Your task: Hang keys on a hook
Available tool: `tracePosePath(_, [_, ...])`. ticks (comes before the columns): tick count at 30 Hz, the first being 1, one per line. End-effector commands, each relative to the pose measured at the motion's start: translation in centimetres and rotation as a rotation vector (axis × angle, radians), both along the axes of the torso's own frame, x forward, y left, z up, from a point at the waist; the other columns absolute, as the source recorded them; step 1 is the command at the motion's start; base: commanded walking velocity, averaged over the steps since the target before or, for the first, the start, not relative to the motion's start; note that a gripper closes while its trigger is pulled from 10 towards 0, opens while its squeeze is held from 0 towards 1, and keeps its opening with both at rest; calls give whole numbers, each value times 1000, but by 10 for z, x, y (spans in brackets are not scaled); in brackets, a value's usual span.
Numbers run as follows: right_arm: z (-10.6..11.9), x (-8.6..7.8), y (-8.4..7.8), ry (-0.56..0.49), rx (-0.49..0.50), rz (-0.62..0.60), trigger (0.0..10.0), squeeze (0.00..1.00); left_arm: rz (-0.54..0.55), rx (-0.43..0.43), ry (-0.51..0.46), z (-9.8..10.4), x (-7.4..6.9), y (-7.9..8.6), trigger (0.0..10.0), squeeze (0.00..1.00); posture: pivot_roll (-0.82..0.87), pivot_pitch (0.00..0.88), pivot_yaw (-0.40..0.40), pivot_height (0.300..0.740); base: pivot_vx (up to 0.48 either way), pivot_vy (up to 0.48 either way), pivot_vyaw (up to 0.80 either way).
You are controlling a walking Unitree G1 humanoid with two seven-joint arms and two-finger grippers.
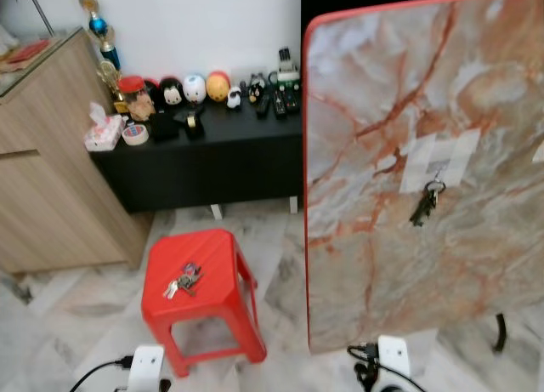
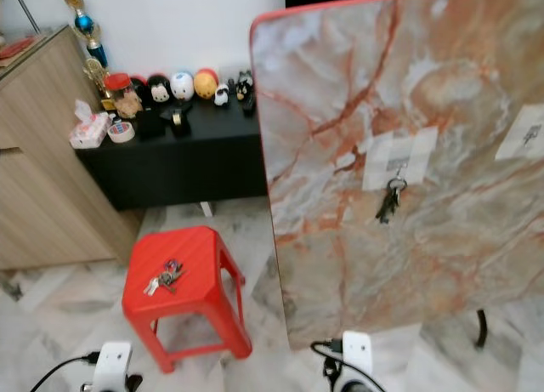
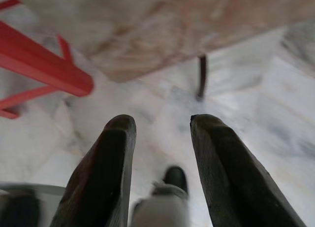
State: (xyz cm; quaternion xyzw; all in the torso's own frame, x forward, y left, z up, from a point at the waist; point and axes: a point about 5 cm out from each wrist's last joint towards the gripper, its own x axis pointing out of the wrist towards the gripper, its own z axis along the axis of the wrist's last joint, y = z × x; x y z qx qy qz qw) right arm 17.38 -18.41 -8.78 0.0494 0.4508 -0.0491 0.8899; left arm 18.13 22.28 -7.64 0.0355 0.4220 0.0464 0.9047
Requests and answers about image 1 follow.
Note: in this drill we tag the green white remote holder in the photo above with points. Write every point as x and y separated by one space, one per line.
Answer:
287 67

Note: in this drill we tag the red envelope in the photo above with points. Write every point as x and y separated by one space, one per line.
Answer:
24 52

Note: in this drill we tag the yellow bear plush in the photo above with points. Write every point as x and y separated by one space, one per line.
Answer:
218 86

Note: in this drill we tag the slim black remote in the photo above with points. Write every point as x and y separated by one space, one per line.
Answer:
263 105

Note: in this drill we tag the black pouch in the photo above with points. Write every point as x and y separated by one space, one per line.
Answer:
163 126

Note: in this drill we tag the black mouse plush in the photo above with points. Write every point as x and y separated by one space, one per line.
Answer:
172 93

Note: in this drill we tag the clear jar red lid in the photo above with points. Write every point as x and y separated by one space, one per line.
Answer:
136 99

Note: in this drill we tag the dark key bunch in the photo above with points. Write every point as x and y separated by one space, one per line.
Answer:
425 207

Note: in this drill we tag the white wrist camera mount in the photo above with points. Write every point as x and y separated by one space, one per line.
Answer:
393 356
146 366

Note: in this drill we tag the small white black plush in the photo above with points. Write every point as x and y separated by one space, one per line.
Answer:
234 98

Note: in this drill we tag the red plastic stool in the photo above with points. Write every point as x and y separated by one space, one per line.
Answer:
212 269

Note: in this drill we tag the black tape dispenser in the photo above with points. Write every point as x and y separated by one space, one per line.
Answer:
194 122

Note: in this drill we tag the white tape roll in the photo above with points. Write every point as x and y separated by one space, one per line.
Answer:
135 134

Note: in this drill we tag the black low sideboard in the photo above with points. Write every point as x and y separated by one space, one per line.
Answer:
204 162

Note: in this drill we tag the tall trophy blue stem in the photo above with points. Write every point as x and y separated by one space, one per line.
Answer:
99 25

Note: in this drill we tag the light wooden cabinet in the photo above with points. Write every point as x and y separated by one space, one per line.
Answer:
59 171

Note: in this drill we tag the wide black remote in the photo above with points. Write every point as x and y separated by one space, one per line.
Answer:
287 101

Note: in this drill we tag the small gold trophy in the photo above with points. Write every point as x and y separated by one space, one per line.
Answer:
110 77

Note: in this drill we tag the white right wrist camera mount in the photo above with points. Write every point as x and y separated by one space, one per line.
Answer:
393 356

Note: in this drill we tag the white duck plush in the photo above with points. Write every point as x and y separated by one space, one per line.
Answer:
195 88

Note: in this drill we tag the pink white tissue pack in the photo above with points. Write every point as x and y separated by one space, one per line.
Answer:
104 133

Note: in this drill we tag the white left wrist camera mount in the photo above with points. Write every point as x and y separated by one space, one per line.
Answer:
146 366

